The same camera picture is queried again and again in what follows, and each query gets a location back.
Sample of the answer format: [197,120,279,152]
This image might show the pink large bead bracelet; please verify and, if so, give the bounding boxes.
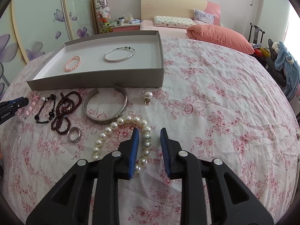
[16,90,41,122]

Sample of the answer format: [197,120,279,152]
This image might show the white pearl bracelet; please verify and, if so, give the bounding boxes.
[91,115,153,174]

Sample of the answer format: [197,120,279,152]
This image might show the pearl pendant charm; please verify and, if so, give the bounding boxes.
[143,91,153,106]

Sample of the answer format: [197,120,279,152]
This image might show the small pink pearl bracelet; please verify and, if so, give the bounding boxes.
[64,55,82,73]

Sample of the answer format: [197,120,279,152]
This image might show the thin silver bangle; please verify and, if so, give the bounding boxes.
[103,46,135,62]

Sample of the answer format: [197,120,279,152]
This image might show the wide silver cuff bangle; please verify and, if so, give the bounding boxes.
[81,86,128,125]

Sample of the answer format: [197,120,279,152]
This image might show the pink floral bedsheet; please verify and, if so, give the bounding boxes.
[1,38,299,224]

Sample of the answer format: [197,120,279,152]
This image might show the wardrobe with purple flowers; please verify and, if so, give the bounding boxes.
[1,0,96,95]

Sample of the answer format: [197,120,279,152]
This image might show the grey cardboard tray box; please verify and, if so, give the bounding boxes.
[27,31,164,90]

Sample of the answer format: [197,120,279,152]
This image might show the orange pink duvet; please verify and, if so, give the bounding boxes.
[187,24,254,55]

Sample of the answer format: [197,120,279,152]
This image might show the pink bed sheet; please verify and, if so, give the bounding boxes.
[140,20,189,39]

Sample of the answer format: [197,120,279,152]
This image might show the pink bedside table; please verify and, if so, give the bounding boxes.
[111,23,140,32]

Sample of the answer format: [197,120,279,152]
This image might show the white floral pillow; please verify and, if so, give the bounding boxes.
[153,16,196,29]

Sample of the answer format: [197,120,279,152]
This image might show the clear tube of plush toys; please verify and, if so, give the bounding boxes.
[94,0,111,34]

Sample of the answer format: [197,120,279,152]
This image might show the white mug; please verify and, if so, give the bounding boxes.
[118,18,125,26]

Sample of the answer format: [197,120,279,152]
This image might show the lilac patterned pillow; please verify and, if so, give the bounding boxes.
[193,9,215,24]

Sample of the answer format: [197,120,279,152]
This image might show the blue plush clothing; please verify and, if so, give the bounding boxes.
[274,41,299,100]

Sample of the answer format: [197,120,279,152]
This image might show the beige pink headboard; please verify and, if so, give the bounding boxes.
[140,0,221,26]

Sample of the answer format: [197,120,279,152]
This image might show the dark wooden chair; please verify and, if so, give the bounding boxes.
[248,23,266,44]

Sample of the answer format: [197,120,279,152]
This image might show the black bead bracelet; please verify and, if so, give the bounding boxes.
[34,93,58,125]

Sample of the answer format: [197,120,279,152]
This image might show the silver ring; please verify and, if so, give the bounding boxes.
[67,126,82,143]

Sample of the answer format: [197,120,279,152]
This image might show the dark red bead necklace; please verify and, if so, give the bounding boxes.
[50,90,83,136]

